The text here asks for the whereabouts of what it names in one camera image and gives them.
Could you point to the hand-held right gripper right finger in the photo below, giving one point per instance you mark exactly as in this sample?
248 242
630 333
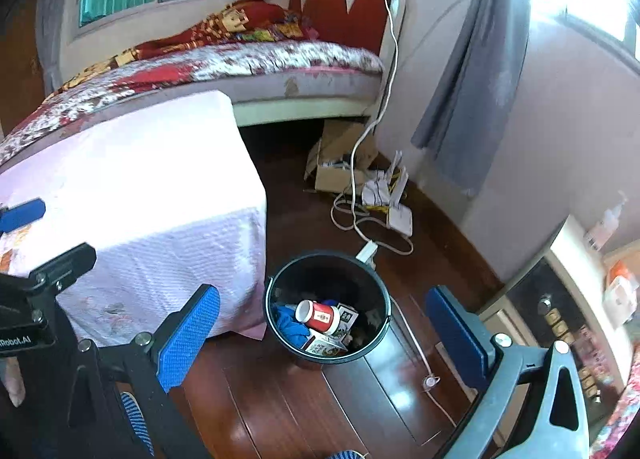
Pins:
457 334

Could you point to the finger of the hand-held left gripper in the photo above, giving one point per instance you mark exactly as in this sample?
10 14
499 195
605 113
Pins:
22 216
65 264

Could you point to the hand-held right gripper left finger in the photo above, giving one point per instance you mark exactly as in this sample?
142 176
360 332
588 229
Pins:
190 334

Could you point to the blue cloth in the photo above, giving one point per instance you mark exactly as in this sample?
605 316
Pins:
292 326

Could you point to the red white paper cup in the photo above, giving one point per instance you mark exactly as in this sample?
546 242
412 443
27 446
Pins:
320 316

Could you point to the green white carton box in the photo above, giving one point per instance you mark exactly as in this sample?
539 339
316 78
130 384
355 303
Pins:
322 346

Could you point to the black trash bin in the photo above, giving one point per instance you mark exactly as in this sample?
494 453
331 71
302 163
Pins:
325 274

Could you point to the person's left hand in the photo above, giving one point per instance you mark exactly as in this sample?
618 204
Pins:
12 379

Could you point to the blue striped slipper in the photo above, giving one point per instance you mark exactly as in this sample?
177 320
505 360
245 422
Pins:
347 454
132 419

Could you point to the pink floral tablecloth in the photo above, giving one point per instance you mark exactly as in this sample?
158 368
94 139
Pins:
150 189

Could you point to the flat white router box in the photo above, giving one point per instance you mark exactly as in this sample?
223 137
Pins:
401 220

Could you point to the white bedside cabinet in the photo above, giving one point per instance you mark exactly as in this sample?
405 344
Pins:
570 254

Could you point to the brown wooden door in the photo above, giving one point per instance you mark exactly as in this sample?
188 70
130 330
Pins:
15 64

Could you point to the white router with antennas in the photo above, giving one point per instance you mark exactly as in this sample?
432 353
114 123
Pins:
382 189

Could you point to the orange white packet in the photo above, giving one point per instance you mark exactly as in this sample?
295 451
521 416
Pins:
620 289

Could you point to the red floral fabric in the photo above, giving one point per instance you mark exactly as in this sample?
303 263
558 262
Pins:
615 419

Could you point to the white pump bottle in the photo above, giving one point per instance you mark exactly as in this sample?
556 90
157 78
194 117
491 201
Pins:
605 221

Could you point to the cardboard box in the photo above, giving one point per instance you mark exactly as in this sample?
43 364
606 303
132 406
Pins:
335 174

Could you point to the red printed blanket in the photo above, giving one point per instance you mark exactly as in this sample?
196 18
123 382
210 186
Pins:
200 34

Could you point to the colourful printed pillow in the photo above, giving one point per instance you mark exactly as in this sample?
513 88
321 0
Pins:
270 31

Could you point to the white bed frame red headboard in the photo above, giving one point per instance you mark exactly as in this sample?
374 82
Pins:
345 4

